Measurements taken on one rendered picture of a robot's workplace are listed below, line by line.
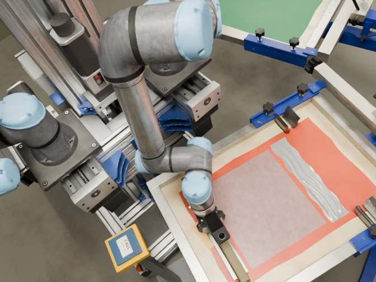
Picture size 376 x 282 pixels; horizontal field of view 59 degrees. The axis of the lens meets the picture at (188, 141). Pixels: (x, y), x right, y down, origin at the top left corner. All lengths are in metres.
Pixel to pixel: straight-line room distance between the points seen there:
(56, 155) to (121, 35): 0.56
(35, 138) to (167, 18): 0.58
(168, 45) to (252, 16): 1.21
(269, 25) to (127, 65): 1.17
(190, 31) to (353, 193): 0.89
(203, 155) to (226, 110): 1.71
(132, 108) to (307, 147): 0.78
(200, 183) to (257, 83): 1.97
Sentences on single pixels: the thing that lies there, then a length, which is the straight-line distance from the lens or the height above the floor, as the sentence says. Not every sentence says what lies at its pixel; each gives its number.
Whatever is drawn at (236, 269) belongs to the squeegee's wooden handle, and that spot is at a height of 1.05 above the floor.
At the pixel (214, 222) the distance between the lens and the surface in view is 1.02.
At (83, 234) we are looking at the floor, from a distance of 2.48.
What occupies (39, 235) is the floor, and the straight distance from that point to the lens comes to 2.65.
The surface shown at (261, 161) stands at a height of 0.95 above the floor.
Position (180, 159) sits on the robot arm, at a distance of 0.92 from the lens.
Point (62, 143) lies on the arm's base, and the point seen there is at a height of 1.32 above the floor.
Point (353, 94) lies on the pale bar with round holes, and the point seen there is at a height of 1.04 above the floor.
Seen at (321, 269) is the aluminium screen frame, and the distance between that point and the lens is 1.18.
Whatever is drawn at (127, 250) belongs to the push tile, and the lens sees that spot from 1.27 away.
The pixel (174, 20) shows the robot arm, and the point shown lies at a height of 1.73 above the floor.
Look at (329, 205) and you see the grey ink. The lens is 1.27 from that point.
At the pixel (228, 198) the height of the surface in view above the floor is 0.95.
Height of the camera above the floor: 2.14
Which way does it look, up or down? 59 degrees down
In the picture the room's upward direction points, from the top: 20 degrees counter-clockwise
